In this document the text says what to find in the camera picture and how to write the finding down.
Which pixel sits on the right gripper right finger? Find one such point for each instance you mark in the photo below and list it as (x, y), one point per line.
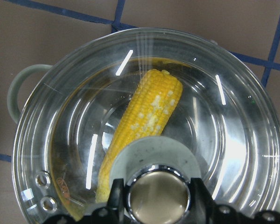
(202, 204)

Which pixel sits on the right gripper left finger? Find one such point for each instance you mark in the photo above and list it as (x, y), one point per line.
(115, 203)

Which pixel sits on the yellow corn cob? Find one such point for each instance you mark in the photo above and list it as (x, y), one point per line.
(147, 114)

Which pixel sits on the glass pot lid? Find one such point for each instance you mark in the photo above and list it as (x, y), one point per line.
(149, 121)

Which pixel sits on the pale green steel pot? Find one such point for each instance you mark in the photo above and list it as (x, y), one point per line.
(25, 93)

